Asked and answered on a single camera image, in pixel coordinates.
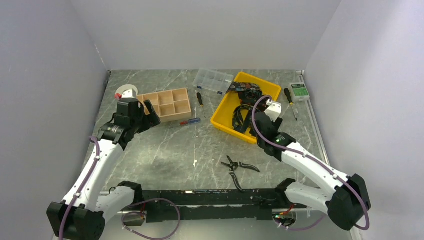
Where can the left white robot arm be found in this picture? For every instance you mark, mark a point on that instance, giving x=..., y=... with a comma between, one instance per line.
x=83, y=213

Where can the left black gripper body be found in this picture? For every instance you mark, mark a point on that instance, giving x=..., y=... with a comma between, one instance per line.
x=138, y=122

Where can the black yellow screwdriver right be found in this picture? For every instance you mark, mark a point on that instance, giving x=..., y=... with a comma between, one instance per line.
x=288, y=95

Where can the blue yellow floral tie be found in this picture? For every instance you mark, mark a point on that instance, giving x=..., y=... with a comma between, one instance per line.
x=239, y=123

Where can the clear plastic organizer box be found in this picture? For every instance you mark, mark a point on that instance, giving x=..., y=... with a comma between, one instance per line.
x=213, y=80

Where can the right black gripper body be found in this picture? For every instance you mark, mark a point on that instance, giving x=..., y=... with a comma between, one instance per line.
x=277, y=123

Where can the red blue screwdriver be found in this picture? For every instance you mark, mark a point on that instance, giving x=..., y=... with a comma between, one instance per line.
x=187, y=122

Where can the black yellow screwdriver left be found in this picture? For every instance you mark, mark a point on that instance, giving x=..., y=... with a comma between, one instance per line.
x=200, y=101

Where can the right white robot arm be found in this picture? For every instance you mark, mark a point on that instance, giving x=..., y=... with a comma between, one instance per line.
x=343, y=198

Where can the dark orange floral tie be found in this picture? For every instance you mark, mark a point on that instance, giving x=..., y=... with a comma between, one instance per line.
x=248, y=93

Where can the black yellow screwdriver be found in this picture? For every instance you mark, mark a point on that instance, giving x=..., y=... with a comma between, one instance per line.
x=288, y=95
x=200, y=101

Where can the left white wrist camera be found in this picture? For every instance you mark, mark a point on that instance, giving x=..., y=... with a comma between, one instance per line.
x=130, y=93

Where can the white green electronic box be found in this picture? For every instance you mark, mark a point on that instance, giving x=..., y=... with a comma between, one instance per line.
x=299, y=92

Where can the wooden compartment box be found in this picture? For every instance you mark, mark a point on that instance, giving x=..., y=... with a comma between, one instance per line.
x=169, y=105

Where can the yellow plastic tray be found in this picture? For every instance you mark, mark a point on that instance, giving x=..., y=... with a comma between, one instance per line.
x=222, y=118

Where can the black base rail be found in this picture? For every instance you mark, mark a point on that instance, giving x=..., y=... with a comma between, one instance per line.
x=172, y=205

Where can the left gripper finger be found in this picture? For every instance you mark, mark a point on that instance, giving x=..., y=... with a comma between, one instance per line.
x=146, y=120
x=152, y=117

